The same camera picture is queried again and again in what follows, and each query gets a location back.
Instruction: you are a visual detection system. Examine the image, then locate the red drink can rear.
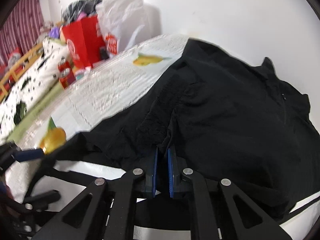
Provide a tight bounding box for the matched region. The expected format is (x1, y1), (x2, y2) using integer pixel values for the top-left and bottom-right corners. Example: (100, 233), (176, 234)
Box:
(57, 59), (70, 72)

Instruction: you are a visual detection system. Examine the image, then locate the white Miniso paper bag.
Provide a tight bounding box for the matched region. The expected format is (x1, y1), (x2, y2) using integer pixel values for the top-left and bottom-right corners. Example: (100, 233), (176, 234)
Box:
(95, 0), (151, 57)

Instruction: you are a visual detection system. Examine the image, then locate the wooden bedside table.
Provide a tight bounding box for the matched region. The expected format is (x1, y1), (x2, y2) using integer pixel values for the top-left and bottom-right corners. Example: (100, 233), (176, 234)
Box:
(1, 42), (43, 101)

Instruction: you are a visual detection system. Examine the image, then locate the black white blue jacket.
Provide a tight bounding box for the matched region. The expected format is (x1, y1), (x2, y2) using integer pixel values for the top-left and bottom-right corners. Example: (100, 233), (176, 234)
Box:
(46, 39), (319, 219)

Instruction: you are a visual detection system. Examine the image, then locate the red striped curtain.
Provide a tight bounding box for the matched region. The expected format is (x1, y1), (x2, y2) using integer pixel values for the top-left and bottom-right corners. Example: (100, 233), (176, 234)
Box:
(1, 0), (44, 66)

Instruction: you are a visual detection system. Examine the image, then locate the red paper shopping bag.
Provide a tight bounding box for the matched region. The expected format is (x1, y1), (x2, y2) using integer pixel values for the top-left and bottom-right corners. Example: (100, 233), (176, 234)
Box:
(62, 15), (105, 69)

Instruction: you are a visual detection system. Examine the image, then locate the white floral quilt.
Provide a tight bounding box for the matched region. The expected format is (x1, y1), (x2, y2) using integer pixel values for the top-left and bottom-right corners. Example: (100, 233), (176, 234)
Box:
(1, 38), (71, 140)

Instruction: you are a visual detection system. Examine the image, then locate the red drink can front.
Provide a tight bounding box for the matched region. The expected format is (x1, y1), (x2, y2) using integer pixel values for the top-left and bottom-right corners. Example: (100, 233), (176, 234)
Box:
(59, 68), (76, 89)

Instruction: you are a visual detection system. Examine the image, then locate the red drink can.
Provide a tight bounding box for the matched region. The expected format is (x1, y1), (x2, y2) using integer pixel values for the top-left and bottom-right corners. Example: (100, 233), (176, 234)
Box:
(59, 68), (76, 89)
(57, 59), (70, 72)

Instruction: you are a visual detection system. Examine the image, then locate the fruit print bed sheet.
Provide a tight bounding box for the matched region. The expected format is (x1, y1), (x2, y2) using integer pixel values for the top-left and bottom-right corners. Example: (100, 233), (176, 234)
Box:
(18, 35), (319, 239)

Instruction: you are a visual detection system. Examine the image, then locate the plaid dark cloth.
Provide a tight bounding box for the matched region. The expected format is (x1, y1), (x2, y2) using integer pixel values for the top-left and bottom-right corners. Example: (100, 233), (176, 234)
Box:
(62, 0), (103, 24)

